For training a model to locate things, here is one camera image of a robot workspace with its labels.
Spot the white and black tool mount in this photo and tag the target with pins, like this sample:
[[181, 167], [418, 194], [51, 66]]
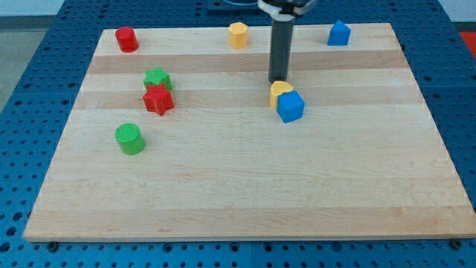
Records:
[[286, 9]]

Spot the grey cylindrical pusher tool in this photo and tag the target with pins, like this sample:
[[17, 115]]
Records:
[[280, 49]]

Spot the yellow heart block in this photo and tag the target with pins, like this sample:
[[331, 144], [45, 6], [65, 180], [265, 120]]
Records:
[[277, 89]]

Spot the green star block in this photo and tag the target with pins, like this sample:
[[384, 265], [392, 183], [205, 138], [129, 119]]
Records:
[[157, 76]]

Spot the red star block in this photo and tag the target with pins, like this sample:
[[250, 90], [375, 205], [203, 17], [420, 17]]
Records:
[[158, 99]]

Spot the yellow hexagon block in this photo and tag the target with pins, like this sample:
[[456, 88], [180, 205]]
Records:
[[238, 35]]

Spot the blue pentagon block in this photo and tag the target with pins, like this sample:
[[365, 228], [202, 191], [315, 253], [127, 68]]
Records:
[[339, 34]]

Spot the blue cube block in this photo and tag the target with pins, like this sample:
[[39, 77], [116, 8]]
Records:
[[290, 106]]

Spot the wooden board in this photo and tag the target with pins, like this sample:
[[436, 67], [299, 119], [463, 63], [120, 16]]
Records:
[[365, 162]]

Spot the red cylinder block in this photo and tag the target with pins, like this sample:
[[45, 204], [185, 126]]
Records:
[[126, 39]]

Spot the green cylinder block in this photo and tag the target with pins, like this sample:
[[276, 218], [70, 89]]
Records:
[[130, 139]]

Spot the blue perforated table plate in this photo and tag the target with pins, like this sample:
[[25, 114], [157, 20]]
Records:
[[33, 119]]

